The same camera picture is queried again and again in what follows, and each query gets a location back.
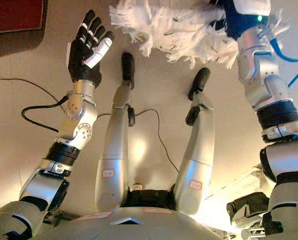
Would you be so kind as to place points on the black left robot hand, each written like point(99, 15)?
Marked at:
point(82, 60)

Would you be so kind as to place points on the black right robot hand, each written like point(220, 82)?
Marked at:
point(235, 20)

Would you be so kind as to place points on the white fringed pillow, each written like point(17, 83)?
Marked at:
point(184, 32)

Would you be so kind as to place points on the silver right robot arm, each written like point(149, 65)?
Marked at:
point(269, 87)

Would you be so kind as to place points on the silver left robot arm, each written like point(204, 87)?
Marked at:
point(76, 130)

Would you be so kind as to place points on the silver left robot leg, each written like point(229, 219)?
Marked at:
point(114, 150)

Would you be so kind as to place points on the silver robot leg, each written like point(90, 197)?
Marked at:
point(199, 155)
point(114, 150)

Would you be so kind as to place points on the silver right robot leg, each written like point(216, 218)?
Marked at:
point(199, 155)

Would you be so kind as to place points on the cream upholstered furniture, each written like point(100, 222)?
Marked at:
point(239, 182)

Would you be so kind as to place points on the grey robot torso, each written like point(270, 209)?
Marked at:
point(129, 225)

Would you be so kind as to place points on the black grey device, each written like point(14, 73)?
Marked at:
point(246, 207)

